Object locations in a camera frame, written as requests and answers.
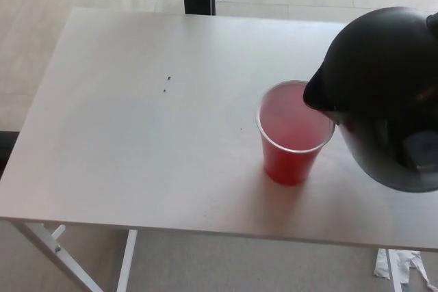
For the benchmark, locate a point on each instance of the black electric kettle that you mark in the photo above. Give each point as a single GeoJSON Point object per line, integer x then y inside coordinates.
{"type": "Point", "coordinates": [380, 83]}

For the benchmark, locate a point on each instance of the red plastic cup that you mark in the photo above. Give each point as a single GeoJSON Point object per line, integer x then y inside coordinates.
{"type": "Point", "coordinates": [287, 165]}

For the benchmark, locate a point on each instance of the white paper strip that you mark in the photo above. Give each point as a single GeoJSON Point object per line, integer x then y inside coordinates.
{"type": "Point", "coordinates": [381, 264]}

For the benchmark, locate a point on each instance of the crumpled white paper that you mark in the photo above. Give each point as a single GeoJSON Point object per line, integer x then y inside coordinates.
{"type": "Point", "coordinates": [409, 261]}

